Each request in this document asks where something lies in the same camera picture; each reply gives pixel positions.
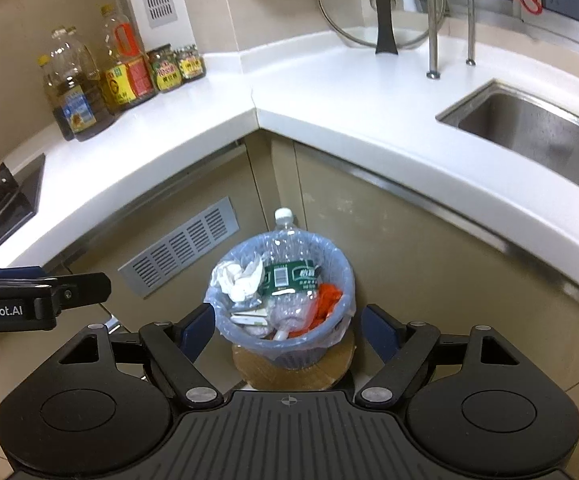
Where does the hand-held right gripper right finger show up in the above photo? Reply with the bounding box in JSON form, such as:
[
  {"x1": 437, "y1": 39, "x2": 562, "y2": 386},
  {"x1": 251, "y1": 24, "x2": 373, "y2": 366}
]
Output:
[{"x1": 354, "y1": 304, "x2": 520, "y2": 407}]

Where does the steel sink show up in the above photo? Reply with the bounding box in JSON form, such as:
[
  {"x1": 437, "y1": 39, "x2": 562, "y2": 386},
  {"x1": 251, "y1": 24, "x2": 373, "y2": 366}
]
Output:
[{"x1": 436, "y1": 79, "x2": 579, "y2": 213}]

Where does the oil bottle yellow handle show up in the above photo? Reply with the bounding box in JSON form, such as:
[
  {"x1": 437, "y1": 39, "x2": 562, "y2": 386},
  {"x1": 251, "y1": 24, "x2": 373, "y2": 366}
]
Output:
[{"x1": 50, "y1": 26, "x2": 116, "y2": 133}]

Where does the steel rack pole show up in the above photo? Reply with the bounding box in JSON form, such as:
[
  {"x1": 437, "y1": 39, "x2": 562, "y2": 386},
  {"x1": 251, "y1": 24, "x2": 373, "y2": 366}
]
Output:
[
  {"x1": 425, "y1": 0, "x2": 443, "y2": 80},
  {"x1": 461, "y1": 0, "x2": 477, "y2": 67}
]

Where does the dark oil bottle blue label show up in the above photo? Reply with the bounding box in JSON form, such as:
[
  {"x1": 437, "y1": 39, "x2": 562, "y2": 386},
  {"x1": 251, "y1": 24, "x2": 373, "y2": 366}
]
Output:
[{"x1": 38, "y1": 54, "x2": 96, "y2": 142}]

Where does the round wooden board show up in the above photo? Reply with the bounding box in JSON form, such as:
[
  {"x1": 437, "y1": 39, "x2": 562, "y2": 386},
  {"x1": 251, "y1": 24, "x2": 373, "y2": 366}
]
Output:
[{"x1": 232, "y1": 332, "x2": 359, "y2": 393}]

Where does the large sauce jar yellow label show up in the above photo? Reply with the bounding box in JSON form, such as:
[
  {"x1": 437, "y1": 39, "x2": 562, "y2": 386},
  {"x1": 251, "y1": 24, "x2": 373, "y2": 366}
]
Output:
[{"x1": 146, "y1": 44, "x2": 181, "y2": 93}]

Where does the crushed clear water bottle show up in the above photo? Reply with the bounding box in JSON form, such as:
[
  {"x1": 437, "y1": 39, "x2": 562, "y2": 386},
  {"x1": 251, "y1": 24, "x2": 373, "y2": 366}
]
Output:
[{"x1": 262, "y1": 207, "x2": 321, "y2": 332}]

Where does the cabinet vent grille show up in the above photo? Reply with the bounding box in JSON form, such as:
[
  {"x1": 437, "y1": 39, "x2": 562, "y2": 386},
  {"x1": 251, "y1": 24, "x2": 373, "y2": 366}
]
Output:
[{"x1": 118, "y1": 196, "x2": 234, "y2": 294}]

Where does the glass pot lid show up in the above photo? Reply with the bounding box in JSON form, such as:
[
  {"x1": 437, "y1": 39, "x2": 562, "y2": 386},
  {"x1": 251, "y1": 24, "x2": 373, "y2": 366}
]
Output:
[{"x1": 318, "y1": 0, "x2": 446, "y2": 57}]

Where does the blue trash bin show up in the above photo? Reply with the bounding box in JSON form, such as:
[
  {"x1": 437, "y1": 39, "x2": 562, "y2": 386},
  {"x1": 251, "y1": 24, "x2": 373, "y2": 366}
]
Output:
[{"x1": 203, "y1": 232, "x2": 357, "y2": 372}]

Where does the white paper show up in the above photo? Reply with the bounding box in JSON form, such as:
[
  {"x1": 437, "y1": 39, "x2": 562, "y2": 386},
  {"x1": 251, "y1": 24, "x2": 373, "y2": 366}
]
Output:
[{"x1": 212, "y1": 254, "x2": 266, "y2": 303}]

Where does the small sauce jar checkered lid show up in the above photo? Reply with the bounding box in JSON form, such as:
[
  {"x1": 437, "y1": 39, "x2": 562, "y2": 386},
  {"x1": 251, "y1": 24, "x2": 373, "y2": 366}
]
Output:
[{"x1": 174, "y1": 45, "x2": 207, "y2": 82}]

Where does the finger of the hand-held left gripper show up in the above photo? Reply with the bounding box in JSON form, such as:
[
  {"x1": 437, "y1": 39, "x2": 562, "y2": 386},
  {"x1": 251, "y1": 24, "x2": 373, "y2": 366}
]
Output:
[
  {"x1": 48, "y1": 272, "x2": 112, "y2": 317},
  {"x1": 0, "y1": 266, "x2": 46, "y2": 287}
]

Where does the black gas stove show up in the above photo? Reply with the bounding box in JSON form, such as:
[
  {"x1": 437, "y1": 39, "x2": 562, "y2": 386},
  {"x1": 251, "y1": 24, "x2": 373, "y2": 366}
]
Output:
[{"x1": 0, "y1": 154, "x2": 46, "y2": 267}]

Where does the oil bottle orange handle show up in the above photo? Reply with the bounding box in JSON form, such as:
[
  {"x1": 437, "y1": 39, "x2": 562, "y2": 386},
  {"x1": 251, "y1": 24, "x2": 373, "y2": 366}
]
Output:
[{"x1": 99, "y1": 4, "x2": 158, "y2": 114}]

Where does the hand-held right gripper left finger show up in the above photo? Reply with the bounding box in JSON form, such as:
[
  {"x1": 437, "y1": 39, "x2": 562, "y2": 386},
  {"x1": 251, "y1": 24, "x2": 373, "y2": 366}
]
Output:
[{"x1": 56, "y1": 302, "x2": 223, "y2": 407}]

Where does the orange plastic bag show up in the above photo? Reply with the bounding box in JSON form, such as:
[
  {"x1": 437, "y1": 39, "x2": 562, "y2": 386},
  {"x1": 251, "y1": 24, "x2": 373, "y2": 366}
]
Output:
[{"x1": 289, "y1": 282, "x2": 343, "y2": 337}]

